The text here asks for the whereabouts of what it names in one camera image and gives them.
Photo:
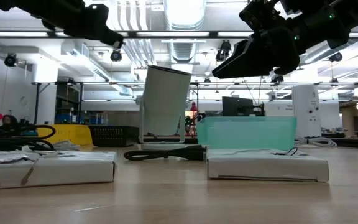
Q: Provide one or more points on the person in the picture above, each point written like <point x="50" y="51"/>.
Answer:
<point x="9" y="119"/>
<point x="194" y="107"/>

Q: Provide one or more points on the clear round bowl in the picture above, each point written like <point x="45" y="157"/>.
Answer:
<point x="165" y="102"/>

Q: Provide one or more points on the black ceiling spotlight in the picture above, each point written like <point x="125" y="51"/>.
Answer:
<point x="116" y="56"/>
<point x="336" y="57"/>
<point x="11" y="60"/>
<point x="223" y="51"/>
<point x="277" y="79"/>

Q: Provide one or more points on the yellow plastic bin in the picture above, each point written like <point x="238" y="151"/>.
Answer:
<point x="70" y="133"/>

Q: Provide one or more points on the white instruction booklet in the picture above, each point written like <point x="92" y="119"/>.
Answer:
<point x="57" y="171"/>
<point x="259" y="169"/>

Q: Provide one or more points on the black aluminium rig frame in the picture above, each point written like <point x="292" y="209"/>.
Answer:
<point x="133" y="34"/>

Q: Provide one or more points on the black desktop monitor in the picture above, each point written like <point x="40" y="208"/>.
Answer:
<point x="238" y="107"/>

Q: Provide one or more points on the black mesh basket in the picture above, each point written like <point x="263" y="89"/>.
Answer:
<point x="113" y="136"/>

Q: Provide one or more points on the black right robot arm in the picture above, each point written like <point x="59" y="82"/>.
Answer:
<point x="353" y="12"/>

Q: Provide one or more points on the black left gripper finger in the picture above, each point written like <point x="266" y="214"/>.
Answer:
<point x="113" y="39"/>

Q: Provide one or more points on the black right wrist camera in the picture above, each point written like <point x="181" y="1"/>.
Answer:
<point x="259" y="15"/>

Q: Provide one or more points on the green translucent plastic bin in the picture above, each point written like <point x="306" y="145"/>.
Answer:
<point x="247" y="133"/>

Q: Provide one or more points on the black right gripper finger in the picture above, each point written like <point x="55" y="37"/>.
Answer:
<point x="250" y="63"/>
<point x="242" y="45"/>

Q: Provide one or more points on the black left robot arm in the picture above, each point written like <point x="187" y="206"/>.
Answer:
<point x="42" y="9"/>

